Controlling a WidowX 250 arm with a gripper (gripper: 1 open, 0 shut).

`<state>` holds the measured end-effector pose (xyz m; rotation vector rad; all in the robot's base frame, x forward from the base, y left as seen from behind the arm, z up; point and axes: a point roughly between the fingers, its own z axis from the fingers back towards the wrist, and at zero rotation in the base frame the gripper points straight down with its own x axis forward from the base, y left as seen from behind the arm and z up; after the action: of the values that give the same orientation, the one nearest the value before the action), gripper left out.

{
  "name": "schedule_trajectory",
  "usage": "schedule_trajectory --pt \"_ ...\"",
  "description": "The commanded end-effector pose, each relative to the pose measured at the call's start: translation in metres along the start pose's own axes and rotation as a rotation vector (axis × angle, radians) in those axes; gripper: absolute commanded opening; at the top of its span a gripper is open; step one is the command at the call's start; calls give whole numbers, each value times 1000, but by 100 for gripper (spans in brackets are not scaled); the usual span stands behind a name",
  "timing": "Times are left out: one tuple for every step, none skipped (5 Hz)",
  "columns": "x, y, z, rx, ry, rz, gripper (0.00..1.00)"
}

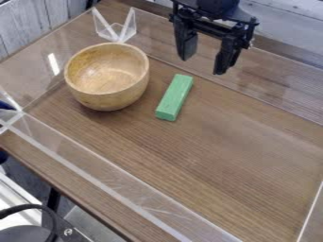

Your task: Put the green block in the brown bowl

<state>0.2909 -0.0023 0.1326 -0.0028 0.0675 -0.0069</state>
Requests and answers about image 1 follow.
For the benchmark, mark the blue object at left edge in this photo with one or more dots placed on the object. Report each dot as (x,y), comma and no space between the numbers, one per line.
(6,106)

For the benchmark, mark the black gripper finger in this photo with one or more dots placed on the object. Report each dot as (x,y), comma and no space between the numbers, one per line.
(186,37)
(229,54)

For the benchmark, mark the grey metal base plate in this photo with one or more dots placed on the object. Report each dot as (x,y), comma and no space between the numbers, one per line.
(67,232)

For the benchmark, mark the black table leg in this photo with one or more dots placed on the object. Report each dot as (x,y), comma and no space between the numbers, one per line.
(54,199)

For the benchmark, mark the brown wooden bowl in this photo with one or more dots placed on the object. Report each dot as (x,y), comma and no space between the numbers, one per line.
(107,75)

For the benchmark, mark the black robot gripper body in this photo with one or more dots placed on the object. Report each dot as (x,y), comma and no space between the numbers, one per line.
(218,18)

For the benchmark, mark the clear acrylic enclosure wall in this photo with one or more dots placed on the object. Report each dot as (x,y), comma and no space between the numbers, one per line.
(229,174)

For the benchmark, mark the green rectangular block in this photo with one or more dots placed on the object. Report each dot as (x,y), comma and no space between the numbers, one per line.
(174,97)

